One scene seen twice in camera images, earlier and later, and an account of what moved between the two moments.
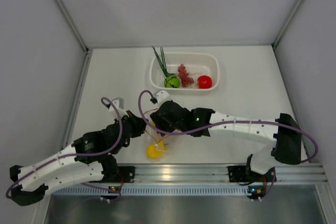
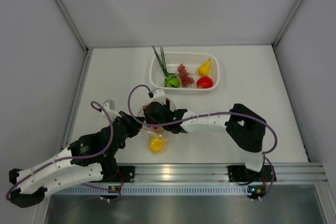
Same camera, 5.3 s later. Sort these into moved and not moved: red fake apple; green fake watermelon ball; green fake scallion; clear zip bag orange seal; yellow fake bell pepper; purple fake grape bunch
Moved: clear zip bag orange seal; yellow fake bell pepper
Not moved: purple fake grape bunch; green fake scallion; red fake apple; green fake watermelon ball
